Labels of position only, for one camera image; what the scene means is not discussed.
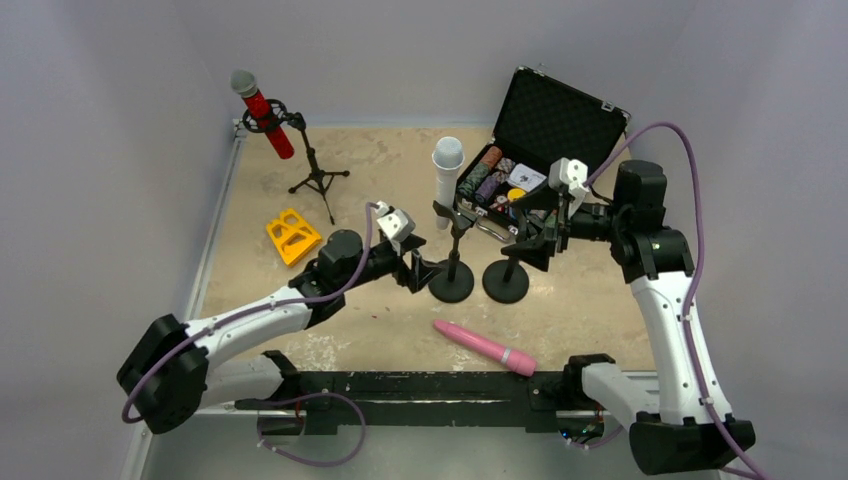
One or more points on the yellow dealer button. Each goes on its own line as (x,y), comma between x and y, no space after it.
(515,194)

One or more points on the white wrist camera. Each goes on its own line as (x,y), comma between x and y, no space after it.
(394,226)
(568,176)

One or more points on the white microphone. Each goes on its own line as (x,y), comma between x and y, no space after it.
(448,157)

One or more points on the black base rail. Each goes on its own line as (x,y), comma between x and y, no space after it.
(322,402)

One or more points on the black round-base stand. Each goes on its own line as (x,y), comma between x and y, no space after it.
(456,282)
(506,281)

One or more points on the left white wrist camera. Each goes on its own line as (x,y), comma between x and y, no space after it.
(394,226)

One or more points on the black tripod shock mount stand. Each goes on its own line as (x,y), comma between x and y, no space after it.
(318,179)

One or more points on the yellow plastic bracket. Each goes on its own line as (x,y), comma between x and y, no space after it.
(292,236)

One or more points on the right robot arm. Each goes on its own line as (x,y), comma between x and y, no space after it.
(689,425)

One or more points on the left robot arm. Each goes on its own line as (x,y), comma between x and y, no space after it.
(177,368)

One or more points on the white card deck box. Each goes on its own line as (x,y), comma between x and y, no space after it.
(525,178)

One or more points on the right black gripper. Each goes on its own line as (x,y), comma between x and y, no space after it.
(557,225)

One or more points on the pink microphone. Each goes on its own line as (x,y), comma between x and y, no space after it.
(514,360)

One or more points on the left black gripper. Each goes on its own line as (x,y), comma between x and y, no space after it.
(409,263)

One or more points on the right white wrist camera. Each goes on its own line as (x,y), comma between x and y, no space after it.
(568,176)

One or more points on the red glitter microphone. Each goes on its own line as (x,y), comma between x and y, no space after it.
(245,85)

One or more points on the black poker chip case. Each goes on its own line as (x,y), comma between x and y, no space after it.
(541,120)

